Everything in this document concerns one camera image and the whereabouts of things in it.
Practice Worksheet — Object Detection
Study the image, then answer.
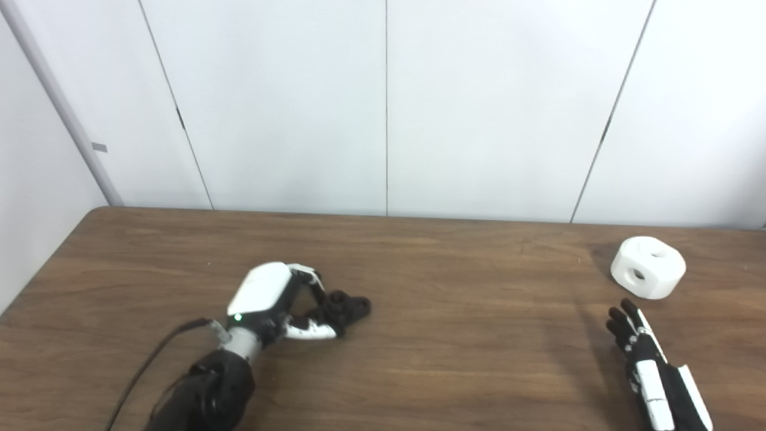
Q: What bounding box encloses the white and black right hand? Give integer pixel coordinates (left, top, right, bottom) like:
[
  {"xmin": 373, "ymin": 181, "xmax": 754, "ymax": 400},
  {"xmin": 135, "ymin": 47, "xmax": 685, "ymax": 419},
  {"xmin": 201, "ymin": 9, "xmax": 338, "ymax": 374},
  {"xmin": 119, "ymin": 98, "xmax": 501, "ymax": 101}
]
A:
[{"xmin": 606, "ymin": 298, "xmax": 714, "ymax": 431}]

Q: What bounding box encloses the white and black left hand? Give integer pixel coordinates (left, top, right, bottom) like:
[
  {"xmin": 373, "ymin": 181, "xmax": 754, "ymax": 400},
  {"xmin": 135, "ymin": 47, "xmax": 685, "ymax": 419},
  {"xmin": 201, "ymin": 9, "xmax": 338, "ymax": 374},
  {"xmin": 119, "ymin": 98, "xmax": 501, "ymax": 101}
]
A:
[{"xmin": 226, "ymin": 262, "xmax": 339, "ymax": 348}]

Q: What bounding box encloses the black flanged holder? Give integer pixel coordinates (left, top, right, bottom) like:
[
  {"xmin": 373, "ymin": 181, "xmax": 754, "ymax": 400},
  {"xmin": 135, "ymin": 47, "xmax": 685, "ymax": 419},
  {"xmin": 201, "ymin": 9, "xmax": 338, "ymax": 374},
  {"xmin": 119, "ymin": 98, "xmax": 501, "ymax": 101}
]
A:
[{"xmin": 302, "ymin": 290, "xmax": 372, "ymax": 337}]

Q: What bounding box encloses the round white piece with holes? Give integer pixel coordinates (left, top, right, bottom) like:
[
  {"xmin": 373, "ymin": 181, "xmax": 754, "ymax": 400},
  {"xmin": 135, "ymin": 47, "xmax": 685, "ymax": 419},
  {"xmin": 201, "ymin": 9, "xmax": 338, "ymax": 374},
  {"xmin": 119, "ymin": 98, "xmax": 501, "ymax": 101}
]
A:
[{"xmin": 610, "ymin": 236, "xmax": 686, "ymax": 300}]

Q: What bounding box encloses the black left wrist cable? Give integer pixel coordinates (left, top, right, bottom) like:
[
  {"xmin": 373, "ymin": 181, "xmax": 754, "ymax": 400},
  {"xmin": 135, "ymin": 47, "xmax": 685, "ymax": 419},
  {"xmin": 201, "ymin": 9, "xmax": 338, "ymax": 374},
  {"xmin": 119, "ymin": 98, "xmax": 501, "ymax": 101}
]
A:
[{"xmin": 105, "ymin": 318, "xmax": 232, "ymax": 431}]

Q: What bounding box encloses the gray wall pipe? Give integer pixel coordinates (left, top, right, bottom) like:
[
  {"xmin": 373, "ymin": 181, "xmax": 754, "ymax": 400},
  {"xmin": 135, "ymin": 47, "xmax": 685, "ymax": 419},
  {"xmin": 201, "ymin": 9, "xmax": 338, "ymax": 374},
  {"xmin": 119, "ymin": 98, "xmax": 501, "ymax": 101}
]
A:
[{"xmin": 0, "ymin": 0, "xmax": 125, "ymax": 208}]

